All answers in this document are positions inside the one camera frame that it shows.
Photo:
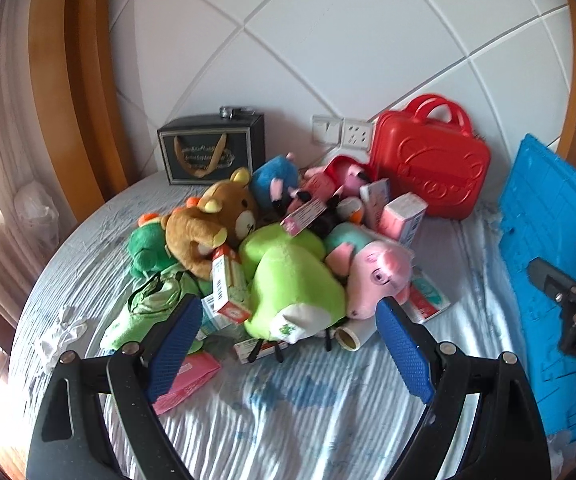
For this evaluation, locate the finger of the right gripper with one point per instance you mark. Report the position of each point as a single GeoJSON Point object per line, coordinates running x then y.
{"type": "Point", "coordinates": [555, 284]}

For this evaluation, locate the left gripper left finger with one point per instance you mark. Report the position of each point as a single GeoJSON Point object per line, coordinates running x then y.
{"type": "Point", "coordinates": [70, 439]}

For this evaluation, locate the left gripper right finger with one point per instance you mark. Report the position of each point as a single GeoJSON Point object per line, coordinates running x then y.
{"type": "Point", "coordinates": [506, 438]}

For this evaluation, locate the blue plastic crate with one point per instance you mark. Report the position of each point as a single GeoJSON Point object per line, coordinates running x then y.
{"type": "Point", "coordinates": [538, 246]}

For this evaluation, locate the toothpaste box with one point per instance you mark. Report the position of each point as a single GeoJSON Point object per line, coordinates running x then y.
{"type": "Point", "coordinates": [426, 300]}

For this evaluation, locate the pink wipes pack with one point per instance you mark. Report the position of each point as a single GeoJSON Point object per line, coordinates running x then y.
{"type": "Point", "coordinates": [197, 370]}

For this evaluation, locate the pink white carton box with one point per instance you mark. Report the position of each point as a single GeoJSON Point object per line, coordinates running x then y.
{"type": "Point", "coordinates": [401, 218]}

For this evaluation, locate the teal white medicine box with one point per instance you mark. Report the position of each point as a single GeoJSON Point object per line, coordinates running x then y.
{"type": "Point", "coordinates": [212, 322]}

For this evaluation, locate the red plastic toy suitcase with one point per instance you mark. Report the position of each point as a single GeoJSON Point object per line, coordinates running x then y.
{"type": "Point", "coordinates": [429, 148]}

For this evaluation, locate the white paper roll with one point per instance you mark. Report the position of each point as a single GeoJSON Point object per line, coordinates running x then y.
{"type": "Point", "coordinates": [354, 334]}

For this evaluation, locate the pink pig plush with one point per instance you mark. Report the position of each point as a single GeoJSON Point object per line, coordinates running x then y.
{"type": "Point", "coordinates": [372, 268]}

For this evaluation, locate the white red medicine box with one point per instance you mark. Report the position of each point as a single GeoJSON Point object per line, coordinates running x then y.
{"type": "Point", "coordinates": [251, 350]}

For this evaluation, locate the green dinosaur plush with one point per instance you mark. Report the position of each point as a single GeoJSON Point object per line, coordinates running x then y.
{"type": "Point", "coordinates": [147, 248]}

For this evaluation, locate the small red white box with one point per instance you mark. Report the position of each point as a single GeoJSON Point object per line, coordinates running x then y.
{"type": "Point", "coordinates": [230, 290]}

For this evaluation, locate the penguin plush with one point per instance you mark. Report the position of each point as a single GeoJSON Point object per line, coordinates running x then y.
{"type": "Point", "coordinates": [351, 209]}

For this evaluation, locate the white curtain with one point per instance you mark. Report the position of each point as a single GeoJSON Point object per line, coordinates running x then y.
{"type": "Point", "coordinates": [31, 221]}

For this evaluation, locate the tan curled plush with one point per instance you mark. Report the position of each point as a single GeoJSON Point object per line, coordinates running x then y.
{"type": "Point", "coordinates": [193, 233]}

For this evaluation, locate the green round plush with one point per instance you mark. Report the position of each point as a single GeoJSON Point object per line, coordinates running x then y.
{"type": "Point", "coordinates": [293, 295]}

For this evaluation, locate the red heart pink plush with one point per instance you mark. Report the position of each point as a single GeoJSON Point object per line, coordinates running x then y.
{"type": "Point", "coordinates": [347, 173]}

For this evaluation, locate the brown bear plush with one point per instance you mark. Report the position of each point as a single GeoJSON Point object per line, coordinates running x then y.
{"type": "Point", "coordinates": [231, 203]}

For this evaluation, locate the blue plush toy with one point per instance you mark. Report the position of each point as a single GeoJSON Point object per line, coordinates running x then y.
{"type": "Point", "coordinates": [272, 183]}

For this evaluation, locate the white wall socket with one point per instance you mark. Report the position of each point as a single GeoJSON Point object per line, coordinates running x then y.
{"type": "Point", "coordinates": [357, 134]}

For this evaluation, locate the white wall switch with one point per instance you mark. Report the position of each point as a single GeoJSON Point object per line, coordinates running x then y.
{"type": "Point", "coordinates": [326, 130]}

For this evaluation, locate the wooden door frame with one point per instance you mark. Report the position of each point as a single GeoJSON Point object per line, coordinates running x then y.
{"type": "Point", "coordinates": [72, 78]}

